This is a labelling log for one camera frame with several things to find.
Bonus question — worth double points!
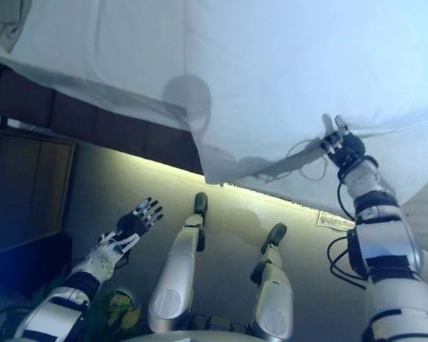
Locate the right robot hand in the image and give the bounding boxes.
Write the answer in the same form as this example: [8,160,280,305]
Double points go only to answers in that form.
[320,113,367,168]

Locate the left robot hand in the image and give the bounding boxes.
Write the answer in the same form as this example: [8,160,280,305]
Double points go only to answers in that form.
[116,195,164,238]

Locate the white pillow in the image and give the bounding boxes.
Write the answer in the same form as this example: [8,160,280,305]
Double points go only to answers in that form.
[163,0,428,257]

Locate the left silver robot leg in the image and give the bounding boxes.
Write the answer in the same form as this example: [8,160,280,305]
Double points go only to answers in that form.
[148,192,208,334]

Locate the silver robot leg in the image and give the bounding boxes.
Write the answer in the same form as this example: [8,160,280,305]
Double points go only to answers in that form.
[148,192,208,334]
[249,223,295,341]

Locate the white printed label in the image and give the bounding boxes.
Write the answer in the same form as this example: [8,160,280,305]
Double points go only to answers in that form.
[317,210,356,231]

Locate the green leafy plant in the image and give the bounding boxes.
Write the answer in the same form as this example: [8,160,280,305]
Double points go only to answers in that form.
[88,288,142,338]

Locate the wooden nightstand cabinet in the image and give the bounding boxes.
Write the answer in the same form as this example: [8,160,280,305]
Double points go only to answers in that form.
[0,113,76,261]

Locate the grey robot torso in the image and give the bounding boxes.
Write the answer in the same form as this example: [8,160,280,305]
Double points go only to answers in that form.
[128,313,293,342]

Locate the right silver robot leg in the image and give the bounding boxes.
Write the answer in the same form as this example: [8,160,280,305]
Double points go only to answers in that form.
[249,223,295,341]

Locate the white sheeted mattress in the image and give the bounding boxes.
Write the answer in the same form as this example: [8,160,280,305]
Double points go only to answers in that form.
[0,0,208,143]

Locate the beige pillow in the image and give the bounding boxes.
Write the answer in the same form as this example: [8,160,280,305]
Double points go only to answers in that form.
[0,0,35,54]

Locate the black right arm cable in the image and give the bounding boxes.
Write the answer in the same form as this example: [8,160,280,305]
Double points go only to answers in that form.
[327,170,368,289]

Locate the brown upholstered bed frame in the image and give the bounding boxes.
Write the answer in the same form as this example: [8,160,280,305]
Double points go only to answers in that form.
[0,58,206,177]

